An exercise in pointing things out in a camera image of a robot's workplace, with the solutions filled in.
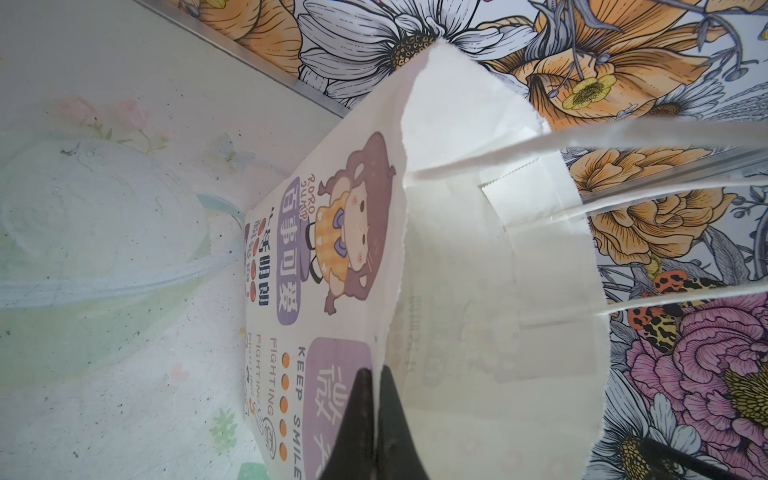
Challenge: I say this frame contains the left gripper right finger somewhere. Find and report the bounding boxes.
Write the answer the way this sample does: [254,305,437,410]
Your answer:
[376,365,429,480]

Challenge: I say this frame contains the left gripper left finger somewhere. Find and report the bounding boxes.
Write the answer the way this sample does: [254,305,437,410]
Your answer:
[320,368,375,480]

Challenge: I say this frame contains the white patterned paper bag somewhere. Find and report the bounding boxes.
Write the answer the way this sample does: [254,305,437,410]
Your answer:
[244,41,767,479]

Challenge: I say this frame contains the right black corrugated cable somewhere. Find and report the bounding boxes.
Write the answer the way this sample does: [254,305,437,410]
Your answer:
[638,436,751,480]

